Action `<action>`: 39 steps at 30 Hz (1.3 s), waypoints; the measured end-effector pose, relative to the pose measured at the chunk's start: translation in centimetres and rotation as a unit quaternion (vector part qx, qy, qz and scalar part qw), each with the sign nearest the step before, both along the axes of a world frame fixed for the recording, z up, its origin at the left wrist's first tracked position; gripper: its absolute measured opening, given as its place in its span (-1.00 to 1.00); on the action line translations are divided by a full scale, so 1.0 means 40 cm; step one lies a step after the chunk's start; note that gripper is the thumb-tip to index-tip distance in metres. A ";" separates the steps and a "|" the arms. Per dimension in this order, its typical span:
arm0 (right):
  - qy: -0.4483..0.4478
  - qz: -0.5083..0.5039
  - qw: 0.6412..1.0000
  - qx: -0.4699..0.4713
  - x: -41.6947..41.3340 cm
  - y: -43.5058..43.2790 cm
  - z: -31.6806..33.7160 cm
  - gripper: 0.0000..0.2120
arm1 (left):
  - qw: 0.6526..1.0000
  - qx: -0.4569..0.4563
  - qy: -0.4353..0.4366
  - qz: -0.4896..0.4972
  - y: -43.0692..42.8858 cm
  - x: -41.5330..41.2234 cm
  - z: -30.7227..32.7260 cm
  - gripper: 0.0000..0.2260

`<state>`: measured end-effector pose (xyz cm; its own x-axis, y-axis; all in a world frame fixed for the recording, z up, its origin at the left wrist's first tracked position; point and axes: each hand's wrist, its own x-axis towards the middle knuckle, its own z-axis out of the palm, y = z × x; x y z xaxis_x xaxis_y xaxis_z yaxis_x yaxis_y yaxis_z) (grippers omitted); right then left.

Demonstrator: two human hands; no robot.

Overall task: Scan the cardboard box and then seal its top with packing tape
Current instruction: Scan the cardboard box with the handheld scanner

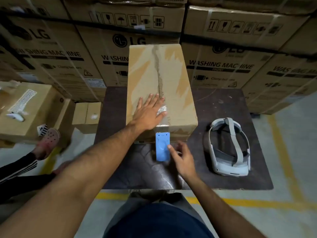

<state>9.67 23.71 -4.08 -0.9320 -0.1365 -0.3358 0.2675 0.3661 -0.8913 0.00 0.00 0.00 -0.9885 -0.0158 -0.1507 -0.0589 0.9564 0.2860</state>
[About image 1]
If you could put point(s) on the person's left hand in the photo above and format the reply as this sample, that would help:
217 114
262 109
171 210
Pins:
148 116

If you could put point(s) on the person's right hand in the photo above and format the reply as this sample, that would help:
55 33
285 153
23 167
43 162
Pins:
184 163

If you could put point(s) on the blue tape dispenser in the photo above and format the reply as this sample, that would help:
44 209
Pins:
161 151

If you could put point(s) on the brown taped cardboard box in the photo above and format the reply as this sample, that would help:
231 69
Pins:
146 71

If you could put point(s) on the person's right forearm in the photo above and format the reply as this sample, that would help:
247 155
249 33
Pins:
218 210

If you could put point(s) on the person's left forearm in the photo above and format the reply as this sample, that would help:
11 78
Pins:
74 185

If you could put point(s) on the person's dark blue shirt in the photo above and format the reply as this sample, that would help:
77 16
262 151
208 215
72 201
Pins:
161 223

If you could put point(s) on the small plain cardboard box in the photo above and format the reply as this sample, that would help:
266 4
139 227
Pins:
81 116

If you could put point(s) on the cardboard box with arrow label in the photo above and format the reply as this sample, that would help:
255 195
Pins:
65 116

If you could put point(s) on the cardboard box with zigzag print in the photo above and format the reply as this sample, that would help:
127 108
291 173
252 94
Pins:
44 106

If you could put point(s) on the white VR headset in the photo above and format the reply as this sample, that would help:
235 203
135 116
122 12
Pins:
232 169

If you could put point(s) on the stack of large printed cartons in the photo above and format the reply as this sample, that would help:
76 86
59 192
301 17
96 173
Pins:
235 29

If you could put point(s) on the white handheld controller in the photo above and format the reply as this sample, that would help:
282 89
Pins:
17 117

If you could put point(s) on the clear plastic bag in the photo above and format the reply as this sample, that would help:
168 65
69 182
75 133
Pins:
11 84

